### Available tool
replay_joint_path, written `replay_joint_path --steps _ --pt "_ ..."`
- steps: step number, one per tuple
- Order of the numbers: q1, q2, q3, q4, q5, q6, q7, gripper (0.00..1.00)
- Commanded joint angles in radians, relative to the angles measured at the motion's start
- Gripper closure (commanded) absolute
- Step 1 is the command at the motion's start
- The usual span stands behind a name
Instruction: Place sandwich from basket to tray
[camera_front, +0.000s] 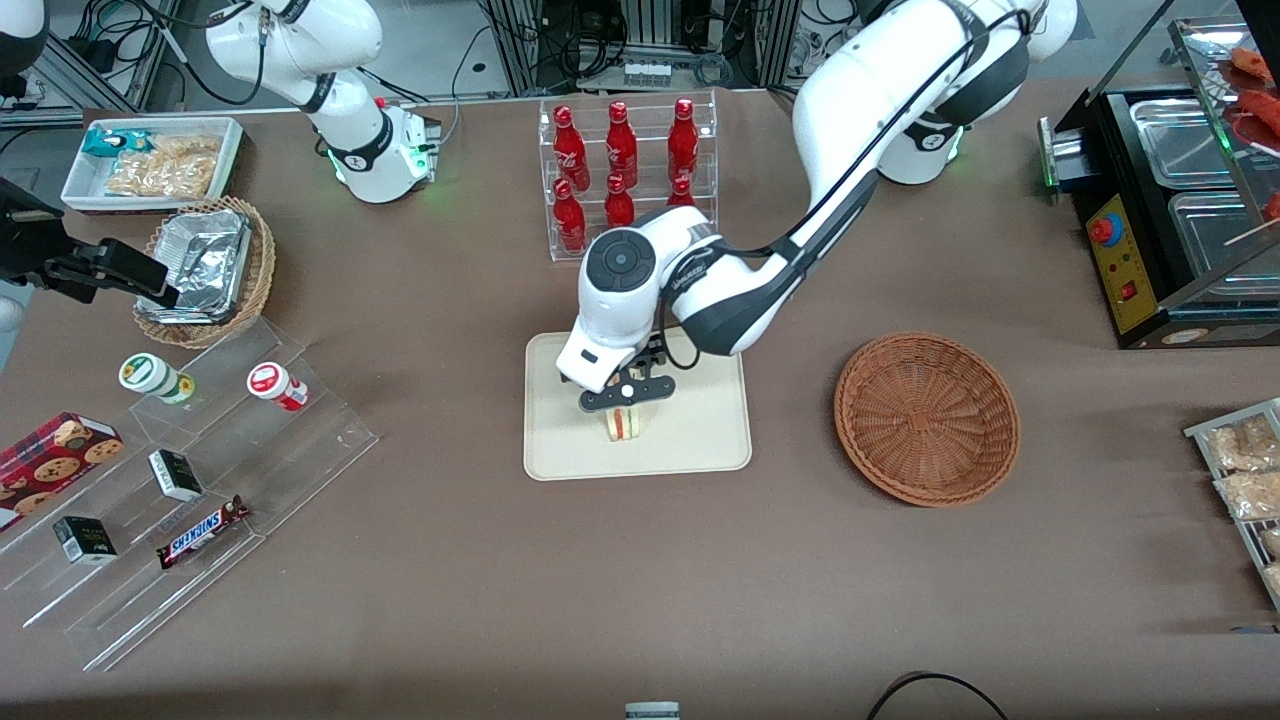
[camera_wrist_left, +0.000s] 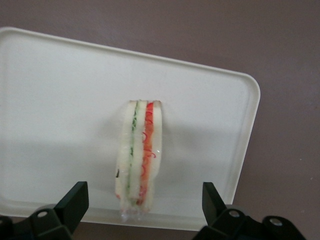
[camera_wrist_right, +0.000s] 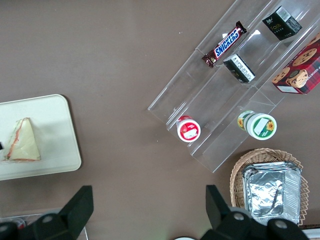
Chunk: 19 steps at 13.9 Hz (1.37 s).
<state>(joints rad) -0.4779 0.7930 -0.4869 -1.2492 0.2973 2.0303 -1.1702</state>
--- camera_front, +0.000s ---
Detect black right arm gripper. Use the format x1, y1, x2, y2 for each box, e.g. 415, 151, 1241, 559
0, 178, 182, 307

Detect tray of packaged snacks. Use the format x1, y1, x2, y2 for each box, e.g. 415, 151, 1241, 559
1185, 398, 1280, 611

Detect aluminium foil container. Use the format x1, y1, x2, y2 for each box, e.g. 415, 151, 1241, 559
137, 208, 253, 324

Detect small black carton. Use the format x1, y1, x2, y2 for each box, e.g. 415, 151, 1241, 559
148, 449, 204, 502
52, 516, 118, 565

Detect clear bag yellow crackers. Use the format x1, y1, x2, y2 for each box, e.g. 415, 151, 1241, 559
150, 134, 223, 163
105, 152, 217, 198

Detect aluminium frame rack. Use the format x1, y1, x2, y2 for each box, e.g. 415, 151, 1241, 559
485, 0, 801, 96

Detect steel food pan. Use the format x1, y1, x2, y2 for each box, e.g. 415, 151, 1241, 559
1130, 98, 1243, 189
1168, 190, 1280, 301

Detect white jar green lid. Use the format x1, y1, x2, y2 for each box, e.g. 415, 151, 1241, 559
118, 353, 196, 405

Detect black food warmer yellow panel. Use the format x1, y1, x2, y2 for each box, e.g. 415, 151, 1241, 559
1075, 15, 1280, 351

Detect Snickers chocolate bar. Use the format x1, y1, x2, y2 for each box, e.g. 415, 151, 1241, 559
157, 495, 251, 570

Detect teal snack packet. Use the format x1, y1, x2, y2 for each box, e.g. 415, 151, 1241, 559
82, 128, 151, 159

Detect white rectangular bin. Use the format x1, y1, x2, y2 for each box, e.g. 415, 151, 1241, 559
60, 117, 246, 214

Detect white jar red lid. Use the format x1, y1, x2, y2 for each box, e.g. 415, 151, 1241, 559
247, 362, 309, 412

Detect silver metal box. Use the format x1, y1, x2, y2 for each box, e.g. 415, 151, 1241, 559
1037, 115, 1093, 193

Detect large round brown wicker basket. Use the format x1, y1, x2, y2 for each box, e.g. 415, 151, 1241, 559
833, 332, 1021, 508

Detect beige rectangular tray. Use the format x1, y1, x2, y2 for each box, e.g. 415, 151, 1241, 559
523, 325, 753, 482

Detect black cable loop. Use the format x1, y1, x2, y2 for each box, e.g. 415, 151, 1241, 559
865, 671, 1007, 720

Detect clear acrylic stepped stand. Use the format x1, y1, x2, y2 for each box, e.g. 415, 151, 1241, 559
0, 318, 381, 673

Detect clear acrylic bottle rack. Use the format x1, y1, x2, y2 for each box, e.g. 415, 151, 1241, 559
538, 90, 719, 263

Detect small tan wicker basket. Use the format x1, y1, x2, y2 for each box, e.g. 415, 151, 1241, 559
133, 196, 277, 350

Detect red cookie box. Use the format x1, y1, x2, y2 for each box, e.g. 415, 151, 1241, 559
0, 412, 124, 531

